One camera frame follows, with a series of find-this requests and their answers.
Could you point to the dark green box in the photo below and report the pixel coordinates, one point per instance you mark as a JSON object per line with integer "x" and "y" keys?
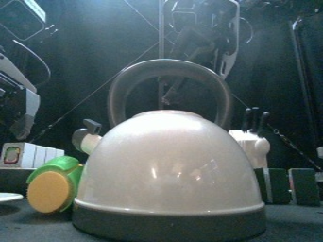
{"x": 278, "y": 186}
{"x": 304, "y": 186}

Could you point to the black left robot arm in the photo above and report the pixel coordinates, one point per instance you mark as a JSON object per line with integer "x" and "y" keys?
{"x": 16, "y": 22}

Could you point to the green toy can yellow lid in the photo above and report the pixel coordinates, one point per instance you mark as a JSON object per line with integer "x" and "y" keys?
{"x": 51, "y": 190}

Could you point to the white toy knife block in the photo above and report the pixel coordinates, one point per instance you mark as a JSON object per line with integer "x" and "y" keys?
{"x": 252, "y": 146}

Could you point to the plain white box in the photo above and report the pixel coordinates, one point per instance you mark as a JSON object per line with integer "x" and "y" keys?
{"x": 47, "y": 155}

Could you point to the metal frame pole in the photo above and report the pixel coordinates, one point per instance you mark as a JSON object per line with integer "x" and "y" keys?
{"x": 162, "y": 38}

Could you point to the white box with colourful print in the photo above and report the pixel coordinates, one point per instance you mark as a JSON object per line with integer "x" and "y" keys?
{"x": 16, "y": 155}

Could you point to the white plate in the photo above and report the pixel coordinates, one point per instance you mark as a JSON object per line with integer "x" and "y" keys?
{"x": 7, "y": 197}

